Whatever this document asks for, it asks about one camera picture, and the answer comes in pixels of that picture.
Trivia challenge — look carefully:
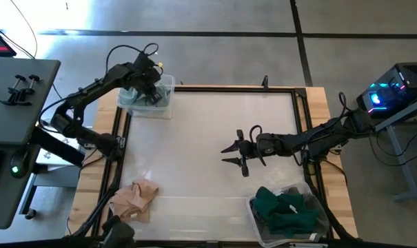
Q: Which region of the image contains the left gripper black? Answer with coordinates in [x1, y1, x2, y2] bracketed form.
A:
[132, 53, 163, 106]

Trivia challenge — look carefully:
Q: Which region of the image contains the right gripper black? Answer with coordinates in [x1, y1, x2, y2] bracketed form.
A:
[221, 130, 267, 178]

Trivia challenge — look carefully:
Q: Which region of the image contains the sage green towel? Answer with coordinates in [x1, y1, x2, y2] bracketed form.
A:
[120, 85, 173, 108]

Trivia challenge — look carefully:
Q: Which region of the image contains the dark green towel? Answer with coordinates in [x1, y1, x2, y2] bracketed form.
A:
[252, 185, 321, 238]

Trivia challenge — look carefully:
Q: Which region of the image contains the clear plastic bin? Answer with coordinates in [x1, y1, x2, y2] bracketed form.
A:
[245, 181, 332, 248]
[116, 74, 176, 120]

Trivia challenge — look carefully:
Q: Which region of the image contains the beige towel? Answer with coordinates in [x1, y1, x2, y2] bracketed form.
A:
[108, 177, 160, 224]

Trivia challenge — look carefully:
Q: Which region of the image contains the black screw clamp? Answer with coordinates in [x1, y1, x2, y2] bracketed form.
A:
[0, 74, 28, 106]
[13, 74, 43, 104]

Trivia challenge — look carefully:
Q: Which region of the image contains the grey desk leg base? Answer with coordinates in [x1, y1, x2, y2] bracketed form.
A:
[20, 165, 81, 216]

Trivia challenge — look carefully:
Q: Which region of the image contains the grey desk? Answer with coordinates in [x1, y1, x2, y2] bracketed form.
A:
[0, 56, 61, 230]

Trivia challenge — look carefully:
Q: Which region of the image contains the black computer mouse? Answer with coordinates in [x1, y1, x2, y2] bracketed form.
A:
[8, 149, 32, 179]

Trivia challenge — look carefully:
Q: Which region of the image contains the grey metal stand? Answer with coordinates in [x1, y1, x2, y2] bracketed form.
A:
[372, 94, 417, 203]

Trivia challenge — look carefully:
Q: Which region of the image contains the black lit computer tower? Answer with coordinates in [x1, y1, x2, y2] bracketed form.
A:
[356, 61, 417, 121]

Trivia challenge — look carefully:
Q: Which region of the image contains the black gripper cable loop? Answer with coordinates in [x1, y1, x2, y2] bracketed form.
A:
[249, 124, 268, 167]

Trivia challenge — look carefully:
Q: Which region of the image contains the black metal table frame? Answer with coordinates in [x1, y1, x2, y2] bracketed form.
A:
[70, 84, 359, 248]

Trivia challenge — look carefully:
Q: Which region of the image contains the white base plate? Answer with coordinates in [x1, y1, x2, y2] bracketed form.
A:
[35, 129, 87, 166]

